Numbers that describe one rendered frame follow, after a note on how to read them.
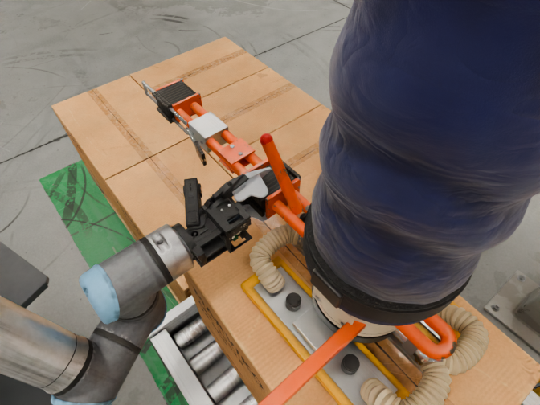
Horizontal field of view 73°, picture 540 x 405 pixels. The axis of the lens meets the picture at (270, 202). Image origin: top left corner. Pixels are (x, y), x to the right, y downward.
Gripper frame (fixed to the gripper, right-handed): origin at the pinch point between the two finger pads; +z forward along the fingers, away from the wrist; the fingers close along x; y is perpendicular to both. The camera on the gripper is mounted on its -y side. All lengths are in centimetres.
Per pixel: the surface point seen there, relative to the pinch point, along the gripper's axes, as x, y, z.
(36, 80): -107, -261, -13
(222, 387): -53, 13, -26
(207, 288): -13.1, 5.7, -19.3
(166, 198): -53, -54, -5
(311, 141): -54, -42, 58
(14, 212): -107, -144, -63
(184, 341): -54, -4, -28
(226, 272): -13.1, 5.3, -14.5
